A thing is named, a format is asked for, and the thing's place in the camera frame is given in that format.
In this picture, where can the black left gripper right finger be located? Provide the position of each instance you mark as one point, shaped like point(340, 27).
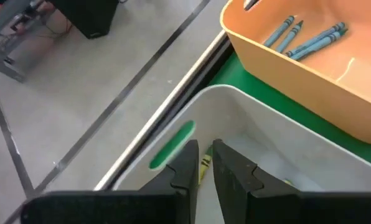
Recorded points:
point(297, 208)

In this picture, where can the yellow-green crayon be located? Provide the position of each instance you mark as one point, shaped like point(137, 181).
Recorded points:
point(289, 182)
point(205, 165)

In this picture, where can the green table mat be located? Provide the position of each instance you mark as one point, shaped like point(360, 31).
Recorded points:
point(266, 96)

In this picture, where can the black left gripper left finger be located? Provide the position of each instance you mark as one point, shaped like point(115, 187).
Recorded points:
point(110, 208)

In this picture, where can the black box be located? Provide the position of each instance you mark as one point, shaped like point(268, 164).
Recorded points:
point(86, 15)

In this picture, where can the blue crayon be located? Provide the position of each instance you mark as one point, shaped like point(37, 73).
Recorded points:
point(279, 31)
point(321, 43)
point(316, 38)
point(289, 35)

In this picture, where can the orange plastic bin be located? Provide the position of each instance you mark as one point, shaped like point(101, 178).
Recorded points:
point(282, 81)

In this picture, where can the light grey plastic bin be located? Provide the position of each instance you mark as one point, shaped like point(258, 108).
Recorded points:
point(251, 130)

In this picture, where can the grey metal stand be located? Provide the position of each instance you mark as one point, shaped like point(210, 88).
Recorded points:
point(5, 68)

